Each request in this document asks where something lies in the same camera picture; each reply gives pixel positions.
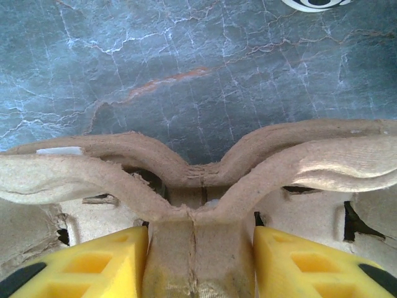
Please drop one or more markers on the brown pulp cup carrier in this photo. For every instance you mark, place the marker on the brown pulp cup carrier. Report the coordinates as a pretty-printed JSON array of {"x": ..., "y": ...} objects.
[{"x": 198, "y": 248}]

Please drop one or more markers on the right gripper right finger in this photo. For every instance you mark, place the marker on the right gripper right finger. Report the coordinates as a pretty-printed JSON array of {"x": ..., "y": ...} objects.
[{"x": 310, "y": 270}]

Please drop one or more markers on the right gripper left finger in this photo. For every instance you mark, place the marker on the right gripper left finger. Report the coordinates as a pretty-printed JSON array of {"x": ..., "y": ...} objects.
[{"x": 77, "y": 270}]

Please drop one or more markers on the stack of paper cups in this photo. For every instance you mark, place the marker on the stack of paper cups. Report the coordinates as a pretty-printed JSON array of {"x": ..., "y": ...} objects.
[{"x": 302, "y": 7}]

